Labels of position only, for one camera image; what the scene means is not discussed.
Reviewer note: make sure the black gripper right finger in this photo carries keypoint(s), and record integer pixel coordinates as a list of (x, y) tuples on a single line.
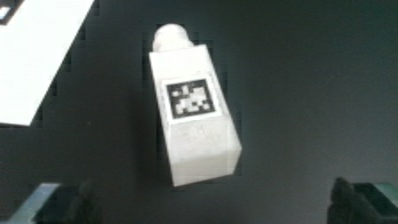
[(363, 203)]

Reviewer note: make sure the white sheet with tags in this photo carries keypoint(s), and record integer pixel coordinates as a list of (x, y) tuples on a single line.
[(40, 24)]

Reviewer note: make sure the white leg with tag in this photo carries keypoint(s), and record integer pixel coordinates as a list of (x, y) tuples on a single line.
[(199, 132)]

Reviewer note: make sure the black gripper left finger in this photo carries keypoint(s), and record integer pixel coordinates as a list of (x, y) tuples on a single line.
[(61, 204)]

